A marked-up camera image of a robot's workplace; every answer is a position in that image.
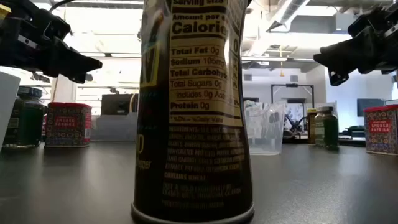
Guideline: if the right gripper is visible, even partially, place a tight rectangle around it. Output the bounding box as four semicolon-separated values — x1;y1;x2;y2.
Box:
313;1;398;87

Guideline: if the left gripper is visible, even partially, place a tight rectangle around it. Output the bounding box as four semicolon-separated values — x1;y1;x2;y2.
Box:
0;0;103;85

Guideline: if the red-lid smoked paprika tin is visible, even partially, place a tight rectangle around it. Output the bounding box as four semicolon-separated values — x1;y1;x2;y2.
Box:
363;104;398;156
44;101;93;148

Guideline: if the green-lid spice jar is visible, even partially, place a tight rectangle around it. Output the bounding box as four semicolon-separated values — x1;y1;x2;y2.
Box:
314;106;340;150
2;86;47;149

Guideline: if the yellow-lid spice bottle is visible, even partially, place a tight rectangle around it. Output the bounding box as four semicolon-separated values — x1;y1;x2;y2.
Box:
131;0;255;224
307;108;318;146

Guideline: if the black monitor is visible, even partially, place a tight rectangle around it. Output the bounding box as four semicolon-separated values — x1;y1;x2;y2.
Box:
101;93;140;116

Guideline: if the orange hanging pendant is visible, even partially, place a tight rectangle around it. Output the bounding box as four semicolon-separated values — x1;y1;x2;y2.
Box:
279;46;285;78

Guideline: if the clear plastic bin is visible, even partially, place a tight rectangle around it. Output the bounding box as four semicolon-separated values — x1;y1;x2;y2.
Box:
244;100;287;156
90;111;140;142

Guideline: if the white plastic bin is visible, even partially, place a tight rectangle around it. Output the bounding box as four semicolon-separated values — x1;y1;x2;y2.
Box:
0;70;21;150

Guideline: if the dark wall screen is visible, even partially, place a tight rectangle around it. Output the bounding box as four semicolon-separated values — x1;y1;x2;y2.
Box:
356;98;386;118

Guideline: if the black metal frame stand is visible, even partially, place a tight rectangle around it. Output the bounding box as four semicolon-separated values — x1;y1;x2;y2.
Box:
271;82;315;110

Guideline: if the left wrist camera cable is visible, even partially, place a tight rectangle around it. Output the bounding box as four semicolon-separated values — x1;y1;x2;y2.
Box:
49;0;77;13

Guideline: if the ceiling air duct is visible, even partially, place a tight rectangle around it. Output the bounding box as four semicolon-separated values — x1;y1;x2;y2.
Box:
266;0;312;32

